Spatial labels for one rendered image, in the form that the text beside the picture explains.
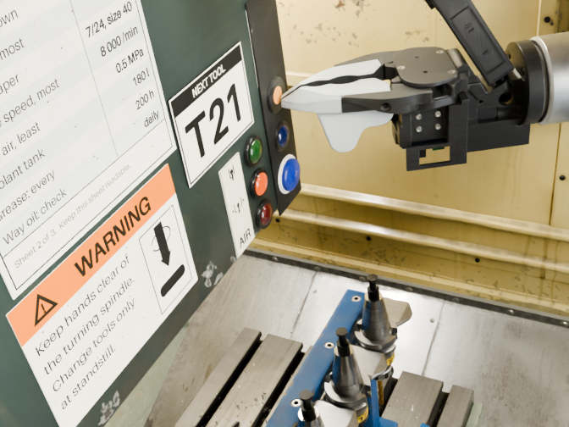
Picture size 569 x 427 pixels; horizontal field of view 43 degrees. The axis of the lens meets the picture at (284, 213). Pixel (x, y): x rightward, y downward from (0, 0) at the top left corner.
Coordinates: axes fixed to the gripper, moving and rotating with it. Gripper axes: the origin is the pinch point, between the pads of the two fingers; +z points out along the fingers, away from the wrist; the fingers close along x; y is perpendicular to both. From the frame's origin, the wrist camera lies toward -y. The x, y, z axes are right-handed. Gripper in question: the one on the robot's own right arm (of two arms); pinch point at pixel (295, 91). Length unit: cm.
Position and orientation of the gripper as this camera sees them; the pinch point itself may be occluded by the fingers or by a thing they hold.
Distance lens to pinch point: 62.1
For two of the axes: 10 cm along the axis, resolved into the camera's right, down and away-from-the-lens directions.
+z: -9.9, 1.3, 0.2
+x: -0.6, -5.8, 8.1
